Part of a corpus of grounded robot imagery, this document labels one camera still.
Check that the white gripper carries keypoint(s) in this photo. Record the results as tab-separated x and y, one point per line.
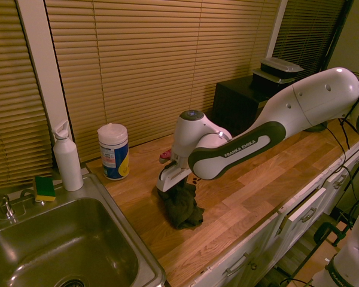
170	177

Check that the dark green towel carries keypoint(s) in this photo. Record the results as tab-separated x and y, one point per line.
182	207

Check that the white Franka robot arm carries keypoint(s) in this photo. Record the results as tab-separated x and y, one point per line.
287	113

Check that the disinfecting wipes canister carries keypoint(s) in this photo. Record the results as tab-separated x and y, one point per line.
113	152

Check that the black box cabinet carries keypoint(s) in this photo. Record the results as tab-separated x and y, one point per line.
231	104

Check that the white kitchen cabinet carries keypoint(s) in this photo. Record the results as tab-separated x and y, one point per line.
257	251

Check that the white water bottle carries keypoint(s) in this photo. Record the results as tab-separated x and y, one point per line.
66	161

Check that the wide tan window blind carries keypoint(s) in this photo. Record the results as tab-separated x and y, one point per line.
155	65

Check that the white open drawer front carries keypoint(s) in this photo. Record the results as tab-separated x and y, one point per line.
306	206

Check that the large black plastic container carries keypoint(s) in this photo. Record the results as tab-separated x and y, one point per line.
266	80

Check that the stainless steel sink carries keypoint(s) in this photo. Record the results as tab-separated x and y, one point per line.
63	239

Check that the green and yellow sponge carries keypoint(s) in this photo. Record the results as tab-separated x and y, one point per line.
44	189

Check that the small black plastic container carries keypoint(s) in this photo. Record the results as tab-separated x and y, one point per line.
281	67

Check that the black clamp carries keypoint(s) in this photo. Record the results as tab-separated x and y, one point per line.
332	231

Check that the narrow tan window blind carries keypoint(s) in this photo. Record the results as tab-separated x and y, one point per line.
12	104

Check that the dark shaded window blind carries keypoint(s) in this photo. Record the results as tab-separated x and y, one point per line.
305	33

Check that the wide white window post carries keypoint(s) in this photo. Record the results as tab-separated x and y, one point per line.
43	71

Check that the slim white window post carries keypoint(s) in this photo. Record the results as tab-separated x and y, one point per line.
276	28

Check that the black camera stand pole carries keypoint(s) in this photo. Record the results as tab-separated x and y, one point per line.
336	30

